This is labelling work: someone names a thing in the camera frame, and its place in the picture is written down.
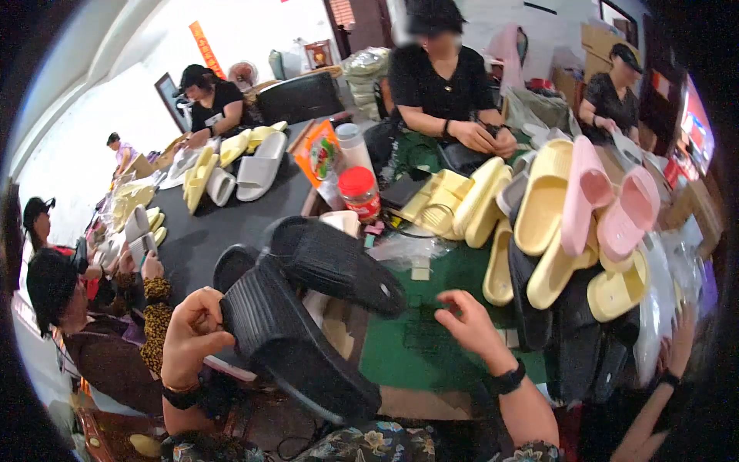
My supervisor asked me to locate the person's right hand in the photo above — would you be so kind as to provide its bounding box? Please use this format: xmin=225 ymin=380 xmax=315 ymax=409
xmin=434 ymin=289 xmax=518 ymax=376

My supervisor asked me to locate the person's left hand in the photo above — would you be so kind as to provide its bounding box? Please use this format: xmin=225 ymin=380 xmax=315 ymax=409
xmin=161 ymin=287 xmax=236 ymax=390

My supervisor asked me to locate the black ribbed slipper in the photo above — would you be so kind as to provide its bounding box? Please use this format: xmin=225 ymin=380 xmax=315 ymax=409
xmin=268 ymin=215 xmax=408 ymax=320
xmin=219 ymin=254 xmax=383 ymax=426
xmin=213 ymin=244 xmax=262 ymax=293

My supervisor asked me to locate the green table mat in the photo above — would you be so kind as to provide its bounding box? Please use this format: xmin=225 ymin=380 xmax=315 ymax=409
xmin=361 ymin=132 xmax=549 ymax=395

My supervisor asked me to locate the black wrist band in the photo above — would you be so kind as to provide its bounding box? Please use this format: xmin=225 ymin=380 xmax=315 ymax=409
xmin=488 ymin=358 xmax=528 ymax=398
xmin=161 ymin=381 xmax=204 ymax=411

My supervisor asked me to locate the heap of black slippers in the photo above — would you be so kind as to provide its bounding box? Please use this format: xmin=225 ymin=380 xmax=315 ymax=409
xmin=508 ymin=231 xmax=643 ymax=406

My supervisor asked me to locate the clear plastic bag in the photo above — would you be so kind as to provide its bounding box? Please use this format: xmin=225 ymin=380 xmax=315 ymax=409
xmin=366 ymin=226 xmax=458 ymax=273

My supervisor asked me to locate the brown leather bag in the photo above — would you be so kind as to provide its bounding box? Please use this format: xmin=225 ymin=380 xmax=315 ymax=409
xmin=77 ymin=407 xmax=169 ymax=462

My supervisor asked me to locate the grey slipper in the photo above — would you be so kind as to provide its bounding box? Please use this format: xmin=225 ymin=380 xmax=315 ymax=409
xmin=236 ymin=132 xmax=289 ymax=203
xmin=206 ymin=167 xmax=237 ymax=208
xmin=496 ymin=151 xmax=539 ymax=218
xmin=124 ymin=204 xmax=152 ymax=244

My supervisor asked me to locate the heap of yellow slippers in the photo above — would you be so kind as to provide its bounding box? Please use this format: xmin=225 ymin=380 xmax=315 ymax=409
xmin=398 ymin=139 xmax=651 ymax=324
xmin=182 ymin=121 xmax=289 ymax=216

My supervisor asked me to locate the row of yellow slippers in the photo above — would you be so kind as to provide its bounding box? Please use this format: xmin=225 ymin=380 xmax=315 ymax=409
xmin=110 ymin=182 xmax=169 ymax=248

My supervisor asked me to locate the person's body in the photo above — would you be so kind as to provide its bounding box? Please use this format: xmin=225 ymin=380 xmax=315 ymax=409
xmin=162 ymin=420 xmax=563 ymax=462

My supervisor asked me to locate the black wallet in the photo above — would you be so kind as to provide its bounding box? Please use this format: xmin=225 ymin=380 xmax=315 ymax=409
xmin=380 ymin=172 xmax=431 ymax=210

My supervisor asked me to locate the pink slipper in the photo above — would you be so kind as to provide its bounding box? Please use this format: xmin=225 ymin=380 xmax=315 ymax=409
xmin=596 ymin=166 xmax=662 ymax=263
xmin=560 ymin=135 xmax=615 ymax=258

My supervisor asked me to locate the red-lidded jar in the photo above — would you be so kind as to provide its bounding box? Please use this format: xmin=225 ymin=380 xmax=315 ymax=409
xmin=338 ymin=166 xmax=382 ymax=224

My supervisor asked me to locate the heap of clear plastic bags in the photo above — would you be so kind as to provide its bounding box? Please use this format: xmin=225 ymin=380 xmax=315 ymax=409
xmin=632 ymin=230 xmax=706 ymax=389

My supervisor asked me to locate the white plastic bottle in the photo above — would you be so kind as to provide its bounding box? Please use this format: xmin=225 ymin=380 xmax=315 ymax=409
xmin=335 ymin=123 xmax=376 ymax=180

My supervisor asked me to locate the orange snack packet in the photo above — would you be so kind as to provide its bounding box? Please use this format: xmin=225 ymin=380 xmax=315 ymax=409
xmin=293 ymin=120 xmax=343 ymax=188

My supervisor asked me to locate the black chair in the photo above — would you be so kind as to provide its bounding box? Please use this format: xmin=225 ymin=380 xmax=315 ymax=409
xmin=256 ymin=72 xmax=346 ymax=127

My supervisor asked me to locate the electric fan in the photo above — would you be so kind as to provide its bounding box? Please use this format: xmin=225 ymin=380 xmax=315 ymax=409
xmin=227 ymin=60 xmax=259 ymax=91

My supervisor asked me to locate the heap of filled sacks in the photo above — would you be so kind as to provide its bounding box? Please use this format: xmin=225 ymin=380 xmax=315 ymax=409
xmin=342 ymin=47 xmax=393 ymax=121

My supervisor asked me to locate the red wall banner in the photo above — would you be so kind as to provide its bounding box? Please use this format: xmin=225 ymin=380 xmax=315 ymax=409
xmin=189 ymin=21 xmax=227 ymax=80

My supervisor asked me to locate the wall monitor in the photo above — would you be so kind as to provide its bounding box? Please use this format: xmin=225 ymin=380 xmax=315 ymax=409
xmin=677 ymin=74 xmax=717 ymax=179

